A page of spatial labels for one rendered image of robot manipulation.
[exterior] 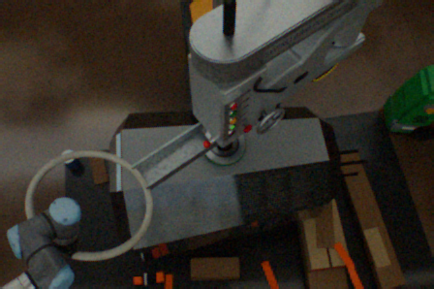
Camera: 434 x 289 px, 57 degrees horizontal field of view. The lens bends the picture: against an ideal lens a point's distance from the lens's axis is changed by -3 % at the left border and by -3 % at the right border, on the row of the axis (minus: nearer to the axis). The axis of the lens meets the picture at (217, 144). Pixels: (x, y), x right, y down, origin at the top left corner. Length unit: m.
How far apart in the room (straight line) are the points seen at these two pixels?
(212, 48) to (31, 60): 2.62
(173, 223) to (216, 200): 0.25
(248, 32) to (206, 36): 0.13
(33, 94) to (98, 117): 0.60
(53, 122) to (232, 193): 1.73
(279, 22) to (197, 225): 1.16
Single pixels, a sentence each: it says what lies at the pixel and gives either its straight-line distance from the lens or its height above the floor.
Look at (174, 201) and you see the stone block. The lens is 2.07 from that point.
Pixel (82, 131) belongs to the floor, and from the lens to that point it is 3.22.
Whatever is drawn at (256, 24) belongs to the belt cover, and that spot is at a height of 1.70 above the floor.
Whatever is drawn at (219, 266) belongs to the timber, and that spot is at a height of 0.13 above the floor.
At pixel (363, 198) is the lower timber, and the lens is 2.94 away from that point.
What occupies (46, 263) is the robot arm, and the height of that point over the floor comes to 1.59.
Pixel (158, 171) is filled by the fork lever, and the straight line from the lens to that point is 1.78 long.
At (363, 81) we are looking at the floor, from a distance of 3.51.
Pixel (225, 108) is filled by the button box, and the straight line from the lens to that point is 1.41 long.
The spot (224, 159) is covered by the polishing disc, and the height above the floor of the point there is 0.89.
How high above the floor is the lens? 2.71
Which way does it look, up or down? 64 degrees down
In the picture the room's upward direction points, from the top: straight up
